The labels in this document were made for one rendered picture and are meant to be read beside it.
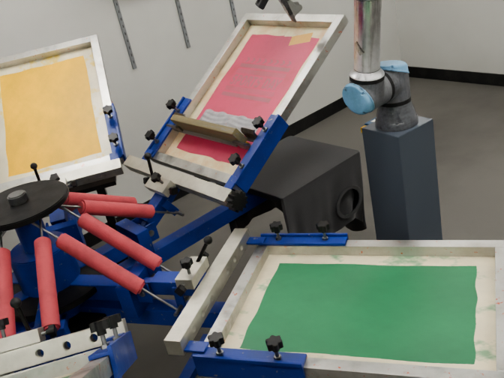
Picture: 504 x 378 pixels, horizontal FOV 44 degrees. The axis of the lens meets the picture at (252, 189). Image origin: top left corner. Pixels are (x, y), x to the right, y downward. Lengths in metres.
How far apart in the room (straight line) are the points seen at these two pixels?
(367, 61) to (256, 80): 0.63
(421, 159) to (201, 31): 2.86
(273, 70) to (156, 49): 2.20
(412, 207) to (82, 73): 1.69
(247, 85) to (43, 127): 0.98
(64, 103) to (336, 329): 1.80
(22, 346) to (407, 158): 1.38
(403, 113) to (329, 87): 3.64
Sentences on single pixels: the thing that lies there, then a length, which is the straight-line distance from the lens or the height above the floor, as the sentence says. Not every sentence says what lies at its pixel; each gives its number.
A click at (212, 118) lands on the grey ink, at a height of 1.25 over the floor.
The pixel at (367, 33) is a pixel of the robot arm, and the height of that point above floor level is 1.58.
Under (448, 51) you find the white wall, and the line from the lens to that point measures 6.32.
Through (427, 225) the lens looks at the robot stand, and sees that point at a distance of 2.48.
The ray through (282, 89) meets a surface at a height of 1.35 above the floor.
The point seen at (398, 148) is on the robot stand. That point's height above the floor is 1.16.
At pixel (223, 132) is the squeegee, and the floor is 1.28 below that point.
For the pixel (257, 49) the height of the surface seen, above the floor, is 1.44.
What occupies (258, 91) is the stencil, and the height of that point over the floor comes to 1.33.
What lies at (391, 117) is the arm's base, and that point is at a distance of 2.27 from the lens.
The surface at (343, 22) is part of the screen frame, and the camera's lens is 2.49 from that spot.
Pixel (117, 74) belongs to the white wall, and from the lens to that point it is 4.51.
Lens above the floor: 2.08
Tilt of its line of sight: 26 degrees down
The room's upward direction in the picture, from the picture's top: 13 degrees counter-clockwise
